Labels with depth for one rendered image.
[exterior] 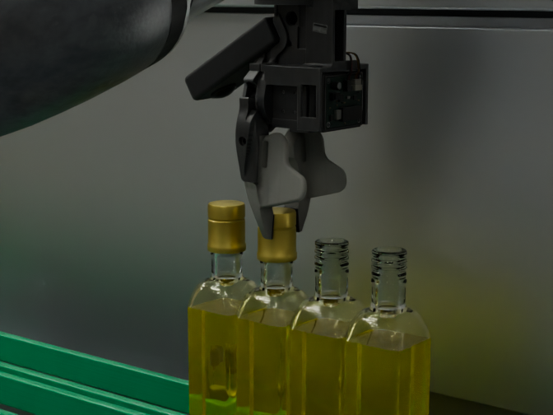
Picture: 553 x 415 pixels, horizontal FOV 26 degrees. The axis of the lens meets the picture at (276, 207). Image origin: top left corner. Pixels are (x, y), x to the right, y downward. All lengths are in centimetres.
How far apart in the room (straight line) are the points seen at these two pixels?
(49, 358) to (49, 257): 19
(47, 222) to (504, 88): 66
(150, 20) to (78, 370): 79
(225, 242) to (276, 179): 10
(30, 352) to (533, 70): 65
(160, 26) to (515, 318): 59
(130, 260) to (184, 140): 17
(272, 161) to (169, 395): 32
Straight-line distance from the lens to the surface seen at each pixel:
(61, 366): 134
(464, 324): 111
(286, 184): 100
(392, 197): 113
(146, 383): 125
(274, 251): 105
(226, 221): 108
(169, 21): 59
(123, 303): 142
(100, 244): 143
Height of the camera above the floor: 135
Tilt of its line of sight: 10 degrees down
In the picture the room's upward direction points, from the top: straight up
